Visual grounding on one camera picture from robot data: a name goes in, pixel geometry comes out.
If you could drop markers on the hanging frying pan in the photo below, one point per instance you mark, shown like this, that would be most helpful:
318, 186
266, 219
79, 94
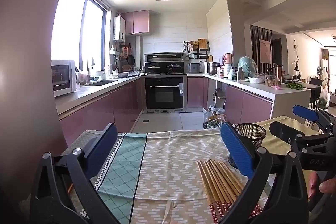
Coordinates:
130, 60

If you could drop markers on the clear oil bottle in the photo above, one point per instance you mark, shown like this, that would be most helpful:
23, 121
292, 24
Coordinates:
208, 119
216, 117

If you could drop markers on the wall clock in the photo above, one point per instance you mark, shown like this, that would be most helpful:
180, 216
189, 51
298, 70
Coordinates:
295, 46

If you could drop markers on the kitchen window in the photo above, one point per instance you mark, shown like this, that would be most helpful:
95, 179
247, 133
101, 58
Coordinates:
68, 29

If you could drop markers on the pink thermos jug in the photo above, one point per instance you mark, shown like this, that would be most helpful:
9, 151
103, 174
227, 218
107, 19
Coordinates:
228, 59

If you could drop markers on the black pot with glass lid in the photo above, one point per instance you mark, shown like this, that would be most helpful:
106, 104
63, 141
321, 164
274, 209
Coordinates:
174, 67
154, 67

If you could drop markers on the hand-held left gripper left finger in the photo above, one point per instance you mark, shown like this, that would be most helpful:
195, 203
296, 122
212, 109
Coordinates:
105, 145

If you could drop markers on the pink wall cabinets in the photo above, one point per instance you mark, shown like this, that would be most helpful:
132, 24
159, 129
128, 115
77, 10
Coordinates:
137, 22

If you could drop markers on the white water heater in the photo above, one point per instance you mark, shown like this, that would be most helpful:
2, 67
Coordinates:
119, 28

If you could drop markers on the steel stockpot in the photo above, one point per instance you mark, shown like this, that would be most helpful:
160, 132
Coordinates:
213, 68

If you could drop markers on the dark dining chair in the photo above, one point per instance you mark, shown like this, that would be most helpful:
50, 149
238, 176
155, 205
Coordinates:
315, 95

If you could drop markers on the white bowl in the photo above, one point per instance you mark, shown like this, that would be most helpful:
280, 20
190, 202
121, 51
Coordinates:
256, 80

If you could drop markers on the black range hood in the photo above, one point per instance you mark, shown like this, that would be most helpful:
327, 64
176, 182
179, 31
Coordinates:
164, 57

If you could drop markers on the patterned beige teal tablecloth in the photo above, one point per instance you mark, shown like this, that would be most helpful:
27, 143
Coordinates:
170, 161

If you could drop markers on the brown flat object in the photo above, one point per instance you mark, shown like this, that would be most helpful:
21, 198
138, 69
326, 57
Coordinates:
71, 187

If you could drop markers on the pink base cabinets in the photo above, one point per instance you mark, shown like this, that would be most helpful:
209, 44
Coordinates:
105, 111
246, 106

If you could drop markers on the dining table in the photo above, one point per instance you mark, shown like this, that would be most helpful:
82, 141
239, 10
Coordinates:
311, 85

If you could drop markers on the yellow cloth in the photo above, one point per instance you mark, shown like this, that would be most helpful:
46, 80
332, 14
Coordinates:
274, 144

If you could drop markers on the brown tumbler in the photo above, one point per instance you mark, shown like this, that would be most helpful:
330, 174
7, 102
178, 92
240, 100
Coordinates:
278, 73

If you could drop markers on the black mesh holder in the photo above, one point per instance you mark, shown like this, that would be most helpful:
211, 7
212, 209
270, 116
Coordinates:
252, 134

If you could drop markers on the white bag of greens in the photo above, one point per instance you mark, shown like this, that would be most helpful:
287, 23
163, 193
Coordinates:
323, 98

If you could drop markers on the dark slatted wall panel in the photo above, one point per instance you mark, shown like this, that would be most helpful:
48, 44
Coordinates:
254, 43

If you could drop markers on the clear food container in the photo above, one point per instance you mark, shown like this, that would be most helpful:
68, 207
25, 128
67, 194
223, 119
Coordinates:
271, 81

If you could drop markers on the wooden cutting board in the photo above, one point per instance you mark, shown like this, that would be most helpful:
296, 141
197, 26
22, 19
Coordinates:
202, 44

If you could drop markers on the white microwave oven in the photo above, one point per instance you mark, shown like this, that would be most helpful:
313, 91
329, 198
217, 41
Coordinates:
63, 78

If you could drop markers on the bunch of wooden chopsticks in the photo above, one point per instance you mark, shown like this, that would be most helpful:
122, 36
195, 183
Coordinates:
218, 182

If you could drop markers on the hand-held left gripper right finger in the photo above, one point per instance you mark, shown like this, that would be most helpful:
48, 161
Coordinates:
236, 150

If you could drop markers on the green plastic-wrapped appliance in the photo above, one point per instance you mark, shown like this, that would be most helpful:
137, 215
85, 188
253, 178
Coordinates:
246, 66

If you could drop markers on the green leafy vegetables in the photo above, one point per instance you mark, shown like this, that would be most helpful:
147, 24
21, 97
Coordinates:
294, 86

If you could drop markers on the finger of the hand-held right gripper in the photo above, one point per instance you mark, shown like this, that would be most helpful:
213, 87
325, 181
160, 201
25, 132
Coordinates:
282, 130
305, 112

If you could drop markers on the black wall rack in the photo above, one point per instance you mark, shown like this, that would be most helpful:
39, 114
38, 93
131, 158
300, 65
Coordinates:
200, 53

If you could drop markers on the person's right hand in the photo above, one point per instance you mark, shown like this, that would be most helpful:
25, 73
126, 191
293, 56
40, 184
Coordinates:
313, 184

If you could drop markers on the black built-in oven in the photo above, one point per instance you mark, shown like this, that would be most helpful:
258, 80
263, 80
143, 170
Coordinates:
164, 94

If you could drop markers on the clear bag of greens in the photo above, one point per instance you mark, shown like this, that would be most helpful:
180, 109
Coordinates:
216, 125

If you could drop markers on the framed wall art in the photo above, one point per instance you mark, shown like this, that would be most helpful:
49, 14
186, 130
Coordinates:
265, 50

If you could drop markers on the silver rice cooker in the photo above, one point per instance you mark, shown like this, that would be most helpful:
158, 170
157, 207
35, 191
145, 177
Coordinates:
194, 68

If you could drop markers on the steel vacuum flask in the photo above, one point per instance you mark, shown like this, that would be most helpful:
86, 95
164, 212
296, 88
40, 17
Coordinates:
240, 74

